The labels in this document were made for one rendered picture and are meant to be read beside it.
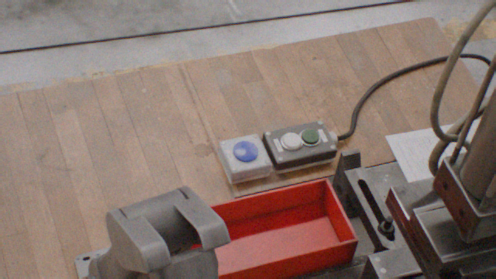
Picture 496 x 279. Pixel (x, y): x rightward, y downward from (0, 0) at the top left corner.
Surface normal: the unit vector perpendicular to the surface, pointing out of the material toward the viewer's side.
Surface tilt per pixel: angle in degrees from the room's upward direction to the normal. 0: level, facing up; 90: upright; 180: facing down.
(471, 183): 90
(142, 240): 27
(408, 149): 2
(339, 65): 0
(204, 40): 0
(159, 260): 37
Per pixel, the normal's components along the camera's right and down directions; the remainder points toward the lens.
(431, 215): 0.11, -0.63
